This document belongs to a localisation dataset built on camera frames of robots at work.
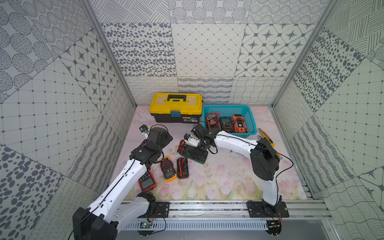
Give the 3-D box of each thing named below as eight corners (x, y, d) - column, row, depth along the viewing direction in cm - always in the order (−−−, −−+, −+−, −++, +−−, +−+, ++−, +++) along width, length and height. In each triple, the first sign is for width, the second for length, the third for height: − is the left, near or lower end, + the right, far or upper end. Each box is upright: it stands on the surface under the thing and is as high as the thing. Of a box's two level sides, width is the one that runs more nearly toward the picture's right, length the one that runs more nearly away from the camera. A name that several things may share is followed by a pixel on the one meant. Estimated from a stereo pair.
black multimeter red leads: (176, 178, 86) (175, 176, 82) (177, 160, 93) (177, 157, 90) (188, 178, 86) (188, 176, 82) (189, 160, 93) (189, 157, 90)
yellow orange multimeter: (166, 182, 84) (165, 180, 81) (159, 162, 92) (158, 159, 89) (178, 177, 86) (177, 174, 83) (170, 157, 94) (169, 154, 91)
